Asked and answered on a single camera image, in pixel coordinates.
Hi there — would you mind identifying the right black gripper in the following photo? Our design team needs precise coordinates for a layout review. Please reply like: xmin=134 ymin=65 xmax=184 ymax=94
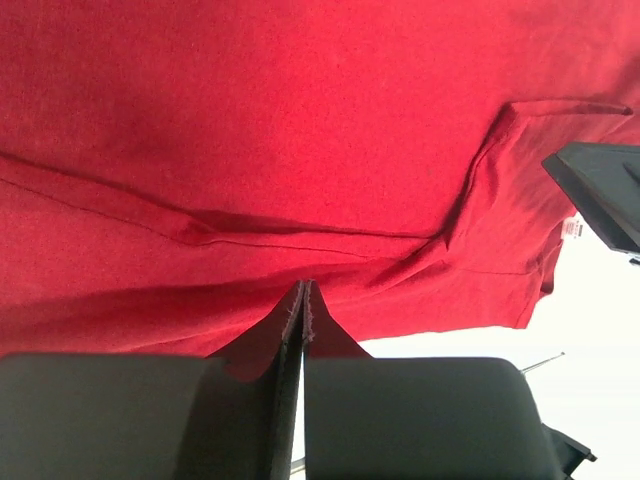
xmin=542 ymin=424 xmax=598 ymax=475

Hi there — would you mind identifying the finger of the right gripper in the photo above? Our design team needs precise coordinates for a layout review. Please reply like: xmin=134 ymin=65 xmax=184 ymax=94
xmin=542 ymin=142 xmax=639 ymax=255

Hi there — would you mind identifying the red t-shirt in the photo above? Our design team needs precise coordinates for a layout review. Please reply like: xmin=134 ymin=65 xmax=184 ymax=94
xmin=1 ymin=1 xmax=639 ymax=356

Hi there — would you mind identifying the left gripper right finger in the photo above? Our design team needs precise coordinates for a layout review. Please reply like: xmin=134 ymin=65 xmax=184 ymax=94
xmin=304 ymin=283 xmax=562 ymax=479

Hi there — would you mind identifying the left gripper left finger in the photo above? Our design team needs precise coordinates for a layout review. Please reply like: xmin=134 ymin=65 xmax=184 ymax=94
xmin=1 ymin=283 xmax=305 ymax=479

